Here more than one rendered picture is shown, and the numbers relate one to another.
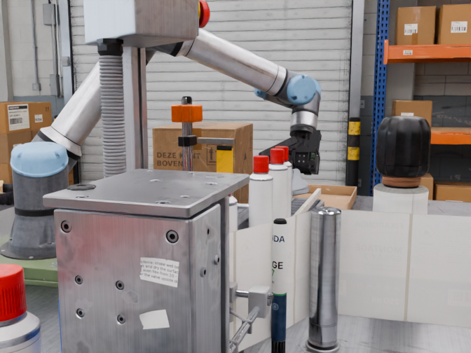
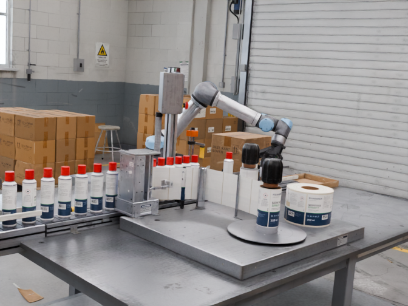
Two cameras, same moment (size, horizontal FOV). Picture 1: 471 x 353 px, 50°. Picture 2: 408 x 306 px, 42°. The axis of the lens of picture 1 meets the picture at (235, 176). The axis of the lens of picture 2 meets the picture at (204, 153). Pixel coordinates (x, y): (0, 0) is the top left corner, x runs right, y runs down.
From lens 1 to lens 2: 188 cm
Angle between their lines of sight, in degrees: 26
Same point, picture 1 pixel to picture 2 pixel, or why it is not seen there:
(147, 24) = (165, 110)
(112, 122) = (156, 135)
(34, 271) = not seen: hidden behind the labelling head
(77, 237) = (122, 157)
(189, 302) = (134, 169)
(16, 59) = (210, 62)
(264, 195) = (227, 167)
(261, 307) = (169, 185)
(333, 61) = not seen: outside the picture
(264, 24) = (400, 48)
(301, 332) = not seen: hidden behind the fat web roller
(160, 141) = (215, 140)
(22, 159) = (148, 141)
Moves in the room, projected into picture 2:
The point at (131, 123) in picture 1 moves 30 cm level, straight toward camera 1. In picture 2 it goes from (169, 135) to (147, 142)
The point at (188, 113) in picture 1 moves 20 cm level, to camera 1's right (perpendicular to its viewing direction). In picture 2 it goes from (190, 133) to (227, 138)
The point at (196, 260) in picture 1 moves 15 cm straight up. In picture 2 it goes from (136, 163) to (138, 126)
